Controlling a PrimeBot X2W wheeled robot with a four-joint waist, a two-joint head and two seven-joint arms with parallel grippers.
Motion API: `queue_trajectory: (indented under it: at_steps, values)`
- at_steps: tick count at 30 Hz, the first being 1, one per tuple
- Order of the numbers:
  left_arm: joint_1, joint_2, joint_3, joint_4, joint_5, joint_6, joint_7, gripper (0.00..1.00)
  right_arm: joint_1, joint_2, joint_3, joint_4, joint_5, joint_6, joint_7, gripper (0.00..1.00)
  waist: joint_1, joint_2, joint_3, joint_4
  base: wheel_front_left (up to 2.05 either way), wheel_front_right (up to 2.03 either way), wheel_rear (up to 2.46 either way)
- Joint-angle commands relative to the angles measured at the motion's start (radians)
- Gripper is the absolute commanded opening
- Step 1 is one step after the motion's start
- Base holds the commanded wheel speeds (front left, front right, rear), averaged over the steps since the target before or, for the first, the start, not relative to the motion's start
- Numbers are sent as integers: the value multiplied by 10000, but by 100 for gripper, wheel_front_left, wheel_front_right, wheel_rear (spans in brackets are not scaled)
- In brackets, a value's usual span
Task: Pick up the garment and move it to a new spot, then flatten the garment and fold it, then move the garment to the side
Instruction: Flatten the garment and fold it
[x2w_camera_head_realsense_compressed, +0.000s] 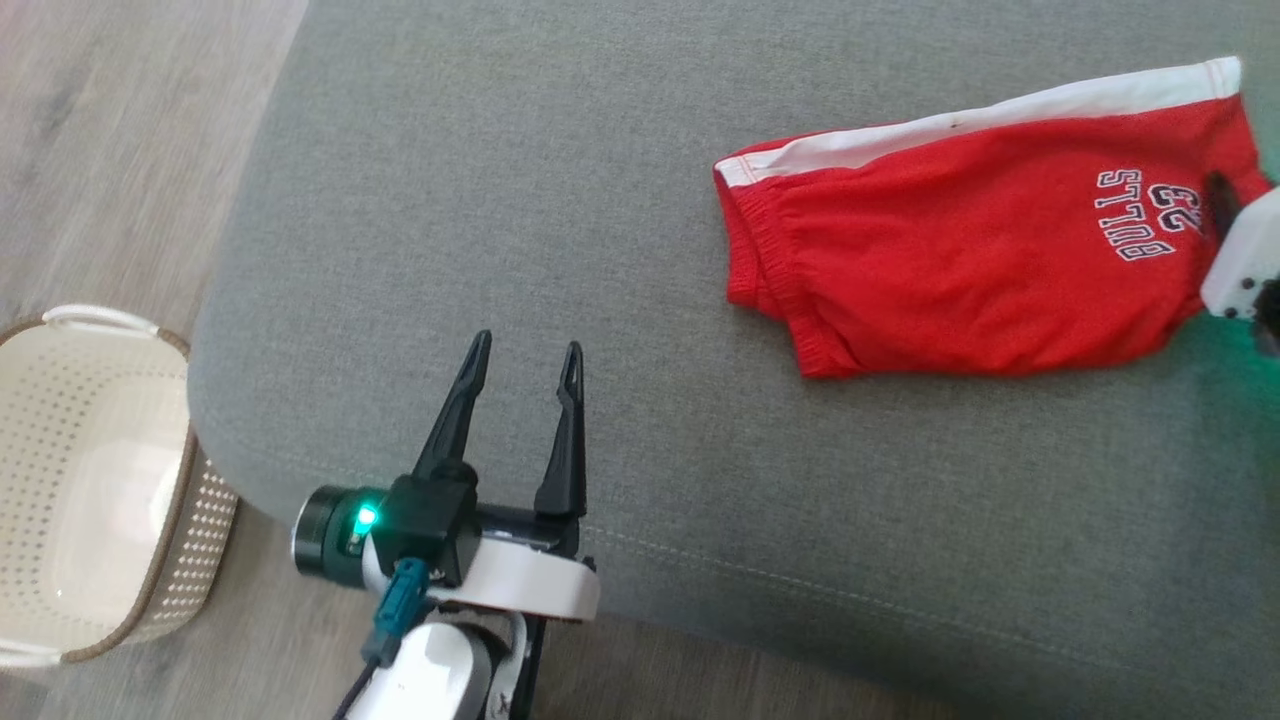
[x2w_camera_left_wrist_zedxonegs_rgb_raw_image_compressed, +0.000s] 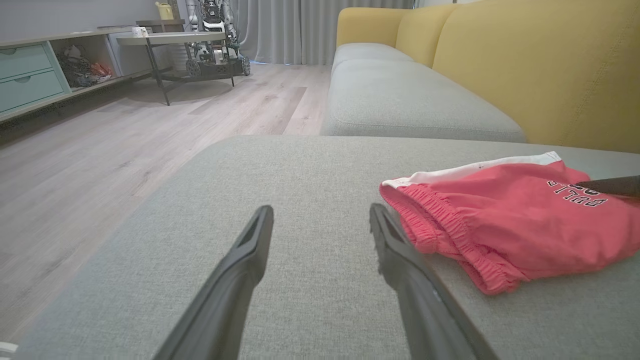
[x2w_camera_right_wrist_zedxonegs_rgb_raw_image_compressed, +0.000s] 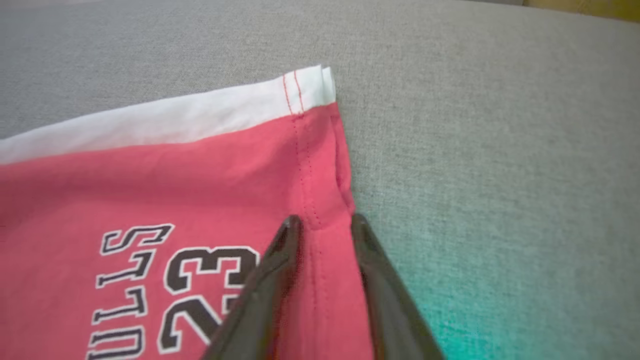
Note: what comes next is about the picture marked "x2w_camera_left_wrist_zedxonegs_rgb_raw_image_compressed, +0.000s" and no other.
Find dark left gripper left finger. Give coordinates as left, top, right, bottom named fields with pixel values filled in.
left=153, top=204, right=275, bottom=360

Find wheeled robot in background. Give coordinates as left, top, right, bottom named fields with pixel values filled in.
left=184, top=0, right=252, bottom=81

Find large yellow sofa back cushion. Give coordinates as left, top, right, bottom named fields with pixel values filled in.
left=432, top=0, right=640, bottom=154

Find small grey sofa seat cushion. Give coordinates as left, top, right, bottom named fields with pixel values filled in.
left=331, top=42, right=416, bottom=68

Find red mesh shorts white trim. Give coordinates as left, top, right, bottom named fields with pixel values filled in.
left=378, top=151, right=640, bottom=296

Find grey curtains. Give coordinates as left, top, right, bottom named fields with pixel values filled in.
left=234, top=0, right=417, bottom=67

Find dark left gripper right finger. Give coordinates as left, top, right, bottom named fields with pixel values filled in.
left=369, top=202, right=501, bottom=360

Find round grey coffee table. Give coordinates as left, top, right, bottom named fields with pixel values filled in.
left=116, top=30, right=237, bottom=107

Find large grey sofa seat cushion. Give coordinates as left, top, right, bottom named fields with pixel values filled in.
left=320, top=58, right=527, bottom=144

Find long low media cabinet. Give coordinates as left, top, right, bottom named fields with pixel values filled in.
left=0, top=26, right=176, bottom=125

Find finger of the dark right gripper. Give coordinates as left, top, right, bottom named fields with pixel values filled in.
left=574, top=174, right=640, bottom=198

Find dark pile of toys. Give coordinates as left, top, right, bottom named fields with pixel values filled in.
left=55, top=44, right=114, bottom=89

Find pale teal cabinet drawer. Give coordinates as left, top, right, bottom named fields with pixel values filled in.
left=0, top=69, right=67, bottom=115
left=0, top=43, right=55, bottom=82

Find white ribbed pot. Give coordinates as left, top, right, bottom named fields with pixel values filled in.
left=167, top=44, right=194, bottom=77

